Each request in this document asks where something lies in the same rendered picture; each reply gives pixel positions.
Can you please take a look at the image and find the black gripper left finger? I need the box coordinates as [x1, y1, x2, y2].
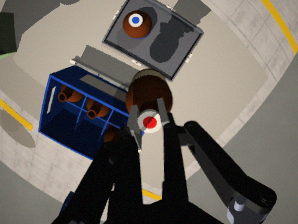
[51, 104, 143, 224]

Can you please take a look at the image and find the blue divided crate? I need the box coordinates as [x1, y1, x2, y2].
[38, 65, 129, 161]

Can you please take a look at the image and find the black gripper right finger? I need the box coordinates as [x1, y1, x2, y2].
[157, 97, 277, 224]

